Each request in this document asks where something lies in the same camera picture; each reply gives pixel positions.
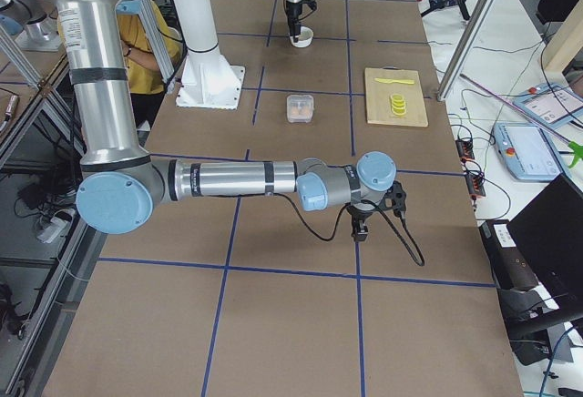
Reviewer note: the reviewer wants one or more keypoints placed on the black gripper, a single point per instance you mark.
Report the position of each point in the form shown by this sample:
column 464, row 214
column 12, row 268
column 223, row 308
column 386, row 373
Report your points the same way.
column 293, row 9
column 357, row 213

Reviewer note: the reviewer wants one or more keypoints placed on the black tripod clamp tool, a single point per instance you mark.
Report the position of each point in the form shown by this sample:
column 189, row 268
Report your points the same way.
column 435, row 5

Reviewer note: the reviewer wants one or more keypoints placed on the blue teach pendant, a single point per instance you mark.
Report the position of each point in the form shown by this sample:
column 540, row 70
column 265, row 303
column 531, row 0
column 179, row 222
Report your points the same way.
column 527, row 152
column 551, row 104

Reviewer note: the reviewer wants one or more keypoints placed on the grabber stick with green tip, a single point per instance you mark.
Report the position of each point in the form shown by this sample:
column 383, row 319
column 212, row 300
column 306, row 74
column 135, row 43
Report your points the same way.
column 574, row 146

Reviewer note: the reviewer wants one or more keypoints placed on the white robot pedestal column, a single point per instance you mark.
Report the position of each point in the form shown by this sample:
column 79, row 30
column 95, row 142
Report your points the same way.
column 208, row 80

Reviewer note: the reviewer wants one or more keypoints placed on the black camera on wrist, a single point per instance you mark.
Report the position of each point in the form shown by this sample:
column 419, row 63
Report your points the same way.
column 395, row 200
column 312, row 4

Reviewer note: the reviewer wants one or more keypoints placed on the yellow plastic knife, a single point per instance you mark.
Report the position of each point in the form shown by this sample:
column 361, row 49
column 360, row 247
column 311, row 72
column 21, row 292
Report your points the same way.
column 402, row 81

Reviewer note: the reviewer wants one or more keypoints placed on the white ceramic bowl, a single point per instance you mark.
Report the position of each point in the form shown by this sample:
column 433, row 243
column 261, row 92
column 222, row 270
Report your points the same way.
column 303, row 39

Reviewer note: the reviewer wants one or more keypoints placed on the blue teach pendant far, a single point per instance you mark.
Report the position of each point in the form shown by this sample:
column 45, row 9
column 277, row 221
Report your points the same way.
column 551, row 104

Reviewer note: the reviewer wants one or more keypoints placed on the bamboo cutting board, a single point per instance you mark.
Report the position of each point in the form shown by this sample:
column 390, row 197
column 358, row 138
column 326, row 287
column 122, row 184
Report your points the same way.
column 378, row 101

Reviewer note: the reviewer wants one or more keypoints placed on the black monitor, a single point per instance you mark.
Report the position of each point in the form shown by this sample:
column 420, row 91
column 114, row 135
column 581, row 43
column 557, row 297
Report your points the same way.
column 548, row 233

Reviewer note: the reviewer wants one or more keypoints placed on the aluminium frame post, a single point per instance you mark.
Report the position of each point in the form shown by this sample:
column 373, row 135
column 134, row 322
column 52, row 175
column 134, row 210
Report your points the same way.
column 464, row 47

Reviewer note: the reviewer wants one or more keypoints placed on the clear plastic egg carton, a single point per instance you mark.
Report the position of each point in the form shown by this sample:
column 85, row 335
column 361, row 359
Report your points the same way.
column 299, row 100

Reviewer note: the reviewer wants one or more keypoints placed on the black box device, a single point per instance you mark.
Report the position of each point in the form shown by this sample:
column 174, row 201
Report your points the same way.
column 509, row 265

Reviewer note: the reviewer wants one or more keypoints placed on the person in yellow shirt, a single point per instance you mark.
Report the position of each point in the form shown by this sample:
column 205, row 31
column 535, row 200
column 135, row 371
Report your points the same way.
column 146, row 86

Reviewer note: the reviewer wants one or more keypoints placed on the blue teach pendant near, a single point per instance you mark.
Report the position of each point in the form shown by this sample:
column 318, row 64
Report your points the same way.
column 527, row 152

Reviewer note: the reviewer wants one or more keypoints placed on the small circuit board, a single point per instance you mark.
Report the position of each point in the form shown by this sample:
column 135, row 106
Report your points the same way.
column 465, row 149
column 475, row 184

